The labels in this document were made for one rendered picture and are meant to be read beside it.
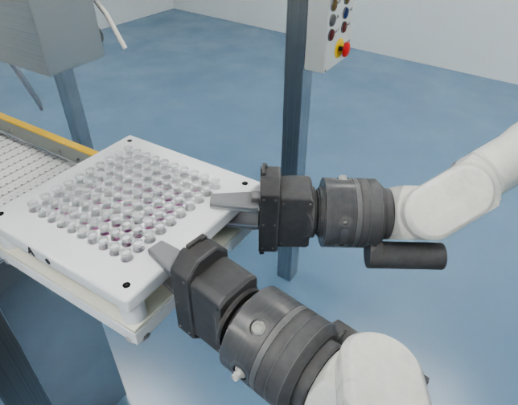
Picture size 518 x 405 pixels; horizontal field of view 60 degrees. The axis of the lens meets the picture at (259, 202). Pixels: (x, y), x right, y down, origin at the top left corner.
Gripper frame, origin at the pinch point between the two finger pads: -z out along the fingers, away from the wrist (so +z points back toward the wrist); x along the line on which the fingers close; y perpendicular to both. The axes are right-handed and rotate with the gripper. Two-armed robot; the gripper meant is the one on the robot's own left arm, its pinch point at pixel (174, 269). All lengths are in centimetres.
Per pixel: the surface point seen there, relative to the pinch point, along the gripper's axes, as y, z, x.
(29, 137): 11, -57, 11
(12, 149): 7, -59, 13
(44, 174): 6.8, -45.2, 12.4
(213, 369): 33, -31, 95
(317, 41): 78, -35, 3
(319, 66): 79, -33, 9
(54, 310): 0, -46, 46
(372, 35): 331, -141, 83
